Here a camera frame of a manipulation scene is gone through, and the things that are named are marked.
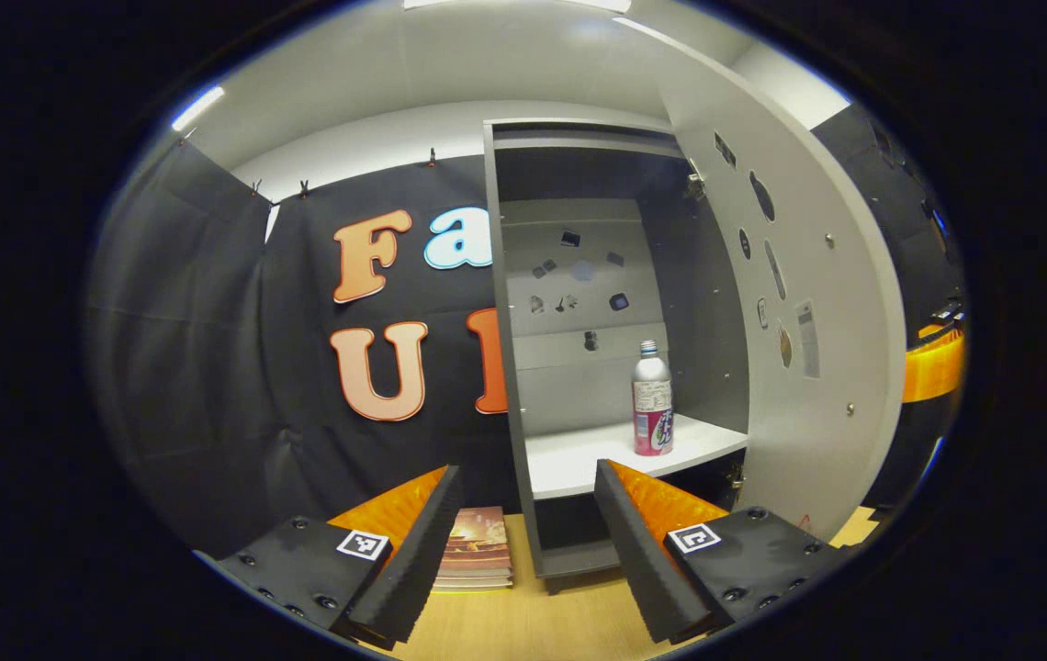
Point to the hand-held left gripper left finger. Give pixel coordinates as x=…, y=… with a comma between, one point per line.
x=413, y=560

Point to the black backdrop cloth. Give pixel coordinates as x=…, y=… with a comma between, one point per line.
x=211, y=367

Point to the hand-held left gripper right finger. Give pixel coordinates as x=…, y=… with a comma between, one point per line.
x=638, y=560

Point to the ceiling light panel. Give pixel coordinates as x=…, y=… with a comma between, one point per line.
x=197, y=108
x=597, y=5

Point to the silver bottle with red label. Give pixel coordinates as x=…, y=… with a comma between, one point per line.
x=652, y=404

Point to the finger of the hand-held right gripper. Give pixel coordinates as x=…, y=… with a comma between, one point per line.
x=932, y=367

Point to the beige cabinet door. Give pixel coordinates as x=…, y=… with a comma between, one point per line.
x=836, y=275

